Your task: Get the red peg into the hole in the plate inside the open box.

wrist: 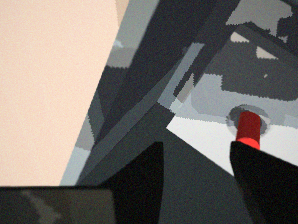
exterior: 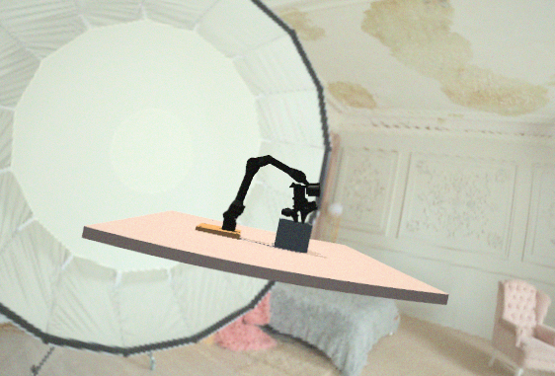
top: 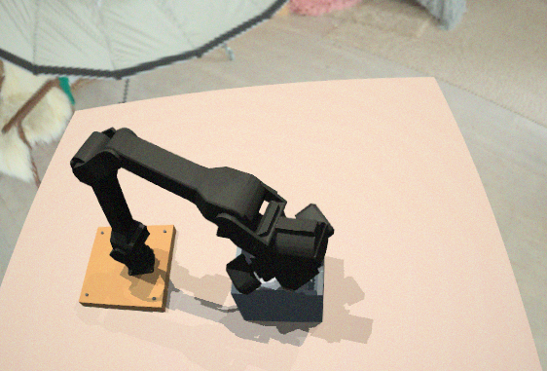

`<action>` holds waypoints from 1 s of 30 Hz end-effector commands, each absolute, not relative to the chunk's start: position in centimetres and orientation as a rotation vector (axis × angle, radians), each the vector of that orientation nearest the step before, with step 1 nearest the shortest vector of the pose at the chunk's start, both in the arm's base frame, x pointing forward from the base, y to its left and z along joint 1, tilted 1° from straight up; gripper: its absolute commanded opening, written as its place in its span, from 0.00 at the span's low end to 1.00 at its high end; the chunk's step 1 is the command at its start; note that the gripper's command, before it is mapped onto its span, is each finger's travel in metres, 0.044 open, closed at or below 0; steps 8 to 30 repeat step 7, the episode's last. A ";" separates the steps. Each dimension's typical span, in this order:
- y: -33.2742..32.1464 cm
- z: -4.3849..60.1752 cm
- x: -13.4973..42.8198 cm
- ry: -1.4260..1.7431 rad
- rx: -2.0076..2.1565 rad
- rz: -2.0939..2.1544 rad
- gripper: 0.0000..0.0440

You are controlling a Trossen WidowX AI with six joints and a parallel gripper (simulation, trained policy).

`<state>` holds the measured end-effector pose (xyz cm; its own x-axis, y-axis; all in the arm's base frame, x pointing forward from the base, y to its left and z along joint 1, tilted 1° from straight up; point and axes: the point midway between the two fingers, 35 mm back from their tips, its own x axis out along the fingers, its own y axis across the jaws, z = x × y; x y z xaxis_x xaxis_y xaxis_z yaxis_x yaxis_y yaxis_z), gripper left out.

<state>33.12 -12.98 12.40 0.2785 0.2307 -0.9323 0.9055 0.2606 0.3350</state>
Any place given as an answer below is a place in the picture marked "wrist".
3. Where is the red peg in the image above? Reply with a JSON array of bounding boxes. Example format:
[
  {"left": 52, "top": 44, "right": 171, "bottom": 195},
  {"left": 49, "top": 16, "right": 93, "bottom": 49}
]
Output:
[{"left": 236, "top": 111, "right": 260, "bottom": 149}]

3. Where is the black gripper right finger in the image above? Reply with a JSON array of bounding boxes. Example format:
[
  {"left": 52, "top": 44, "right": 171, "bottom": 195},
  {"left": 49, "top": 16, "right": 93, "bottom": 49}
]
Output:
[{"left": 229, "top": 141, "right": 298, "bottom": 224}]

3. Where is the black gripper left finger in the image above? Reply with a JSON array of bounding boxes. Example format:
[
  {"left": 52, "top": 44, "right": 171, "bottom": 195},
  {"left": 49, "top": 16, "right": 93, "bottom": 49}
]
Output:
[{"left": 0, "top": 141, "right": 164, "bottom": 224}]

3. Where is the dark grey open box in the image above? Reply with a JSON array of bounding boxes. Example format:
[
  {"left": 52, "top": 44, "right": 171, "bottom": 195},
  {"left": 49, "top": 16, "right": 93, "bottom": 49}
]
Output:
[{"left": 59, "top": 0, "right": 298, "bottom": 224}]

